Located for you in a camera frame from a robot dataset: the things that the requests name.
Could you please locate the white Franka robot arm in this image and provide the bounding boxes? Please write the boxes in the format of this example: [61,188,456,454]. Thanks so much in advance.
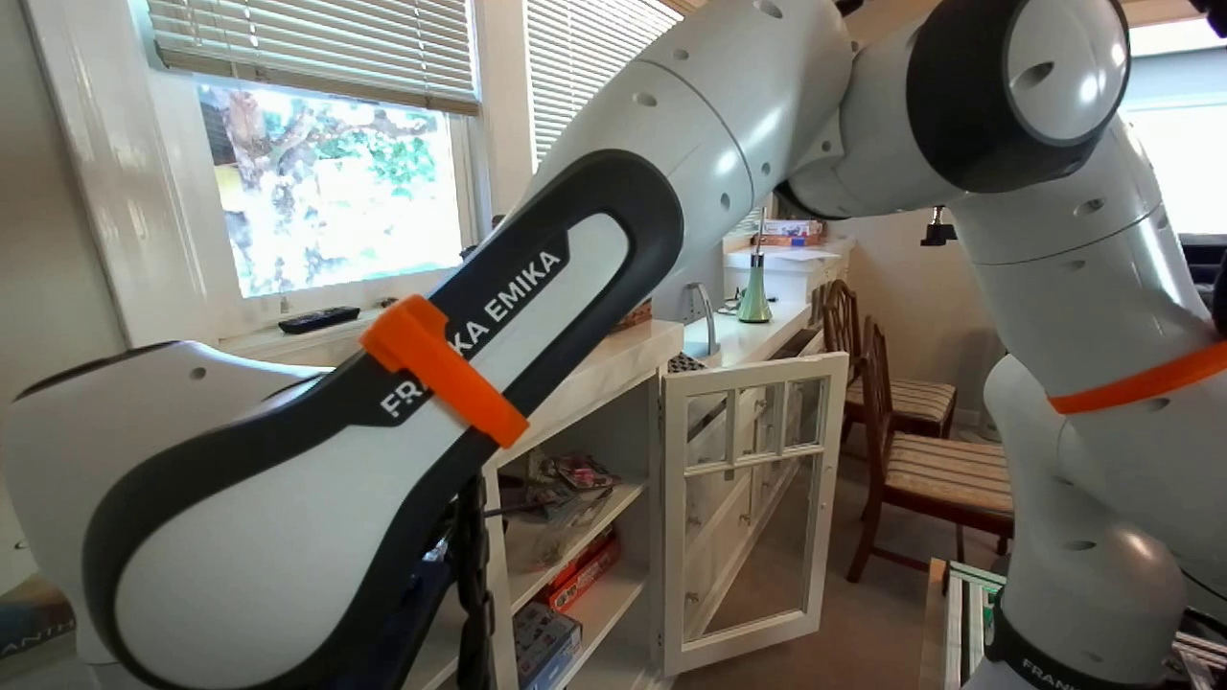
[0,0,1227,690]

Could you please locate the white built-in shelf cabinet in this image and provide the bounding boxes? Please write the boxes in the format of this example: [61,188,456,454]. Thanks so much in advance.
[406,234,851,690]

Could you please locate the white right cabinet door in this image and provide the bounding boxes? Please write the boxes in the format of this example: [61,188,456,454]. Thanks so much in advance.
[660,353,848,679]

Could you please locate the green bottle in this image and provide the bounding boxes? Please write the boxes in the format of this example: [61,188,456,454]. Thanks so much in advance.
[741,249,769,327]

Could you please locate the clear zip plastic bag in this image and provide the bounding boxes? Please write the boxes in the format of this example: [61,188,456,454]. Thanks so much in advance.
[498,455,617,552]

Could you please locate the orange flat game box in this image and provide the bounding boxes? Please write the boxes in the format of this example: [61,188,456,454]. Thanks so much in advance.
[539,534,619,612]

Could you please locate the wooden chair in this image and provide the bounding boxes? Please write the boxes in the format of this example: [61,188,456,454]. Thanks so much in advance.
[848,318,1012,583]

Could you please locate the white window blinds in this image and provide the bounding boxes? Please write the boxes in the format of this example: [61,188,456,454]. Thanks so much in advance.
[134,0,480,114]

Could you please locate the orange cable strap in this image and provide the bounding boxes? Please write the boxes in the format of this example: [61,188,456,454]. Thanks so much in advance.
[355,297,531,454]

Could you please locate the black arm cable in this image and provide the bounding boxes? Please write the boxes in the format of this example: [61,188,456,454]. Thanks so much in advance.
[443,476,498,690]

